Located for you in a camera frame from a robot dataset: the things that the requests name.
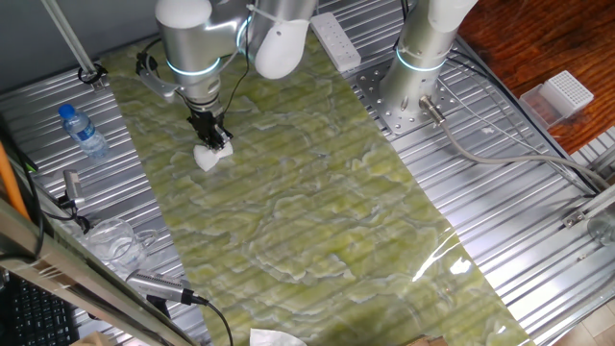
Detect clear round glass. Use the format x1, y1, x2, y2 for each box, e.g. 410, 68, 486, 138
586, 210, 615, 247

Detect black ribbed camera cable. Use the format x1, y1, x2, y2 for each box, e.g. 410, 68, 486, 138
191, 293, 235, 346

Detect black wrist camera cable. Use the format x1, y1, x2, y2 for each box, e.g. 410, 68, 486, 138
135, 37, 163, 76

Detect grey robot hose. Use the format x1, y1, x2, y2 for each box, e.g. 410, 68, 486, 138
418, 94, 611, 191

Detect brown cardboard piece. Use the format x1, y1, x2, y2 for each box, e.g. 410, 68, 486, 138
406, 334, 447, 346

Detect aluminium frame pole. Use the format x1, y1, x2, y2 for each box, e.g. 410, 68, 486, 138
40, 0, 108, 92

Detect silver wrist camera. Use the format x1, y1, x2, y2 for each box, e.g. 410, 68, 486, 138
136, 51, 183, 105

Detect white crumpled tissue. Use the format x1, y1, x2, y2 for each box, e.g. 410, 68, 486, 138
248, 328, 308, 346

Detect white pipette tip box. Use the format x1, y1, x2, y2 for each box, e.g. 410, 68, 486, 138
537, 70, 596, 120

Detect metal frame beam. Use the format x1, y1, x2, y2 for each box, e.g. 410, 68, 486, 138
0, 199, 201, 346

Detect silver perforated base plate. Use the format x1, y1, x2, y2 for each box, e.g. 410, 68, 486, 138
354, 57, 462, 136

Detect aluminium rail with bracket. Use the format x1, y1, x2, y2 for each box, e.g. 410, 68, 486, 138
560, 182, 615, 230

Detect white power strip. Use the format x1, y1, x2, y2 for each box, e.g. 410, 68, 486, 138
310, 12, 362, 73

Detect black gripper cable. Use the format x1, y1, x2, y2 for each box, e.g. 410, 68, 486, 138
222, 13, 253, 117

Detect black pole clamp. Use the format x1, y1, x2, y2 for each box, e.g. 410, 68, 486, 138
77, 62, 109, 87

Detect black base cables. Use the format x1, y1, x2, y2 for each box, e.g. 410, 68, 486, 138
444, 45, 600, 196

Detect blue capped water bottle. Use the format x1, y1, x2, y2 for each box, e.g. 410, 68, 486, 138
58, 103, 111, 160

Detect clear glass mug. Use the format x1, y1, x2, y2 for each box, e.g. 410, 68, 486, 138
87, 218, 160, 278

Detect clear plastic box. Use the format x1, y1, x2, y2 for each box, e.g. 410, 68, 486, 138
518, 84, 566, 130

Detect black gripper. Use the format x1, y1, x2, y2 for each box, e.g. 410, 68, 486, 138
185, 106, 234, 152

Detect white rectangular sponge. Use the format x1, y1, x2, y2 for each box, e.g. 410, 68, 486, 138
192, 140, 235, 173

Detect black keyboard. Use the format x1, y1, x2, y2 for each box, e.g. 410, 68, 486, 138
0, 273, 81, 346

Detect silver ribbed camera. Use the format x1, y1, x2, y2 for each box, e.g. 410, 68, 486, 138
125, 268, 210, 307

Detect small camera on clamp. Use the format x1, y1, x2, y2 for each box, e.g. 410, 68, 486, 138
57, 168, 92, 233

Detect green marble pattern mat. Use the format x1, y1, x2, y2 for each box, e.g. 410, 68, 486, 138
100, 28, 534, 346

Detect orange pole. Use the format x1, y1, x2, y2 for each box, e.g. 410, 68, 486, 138
0, 141, 31, 222

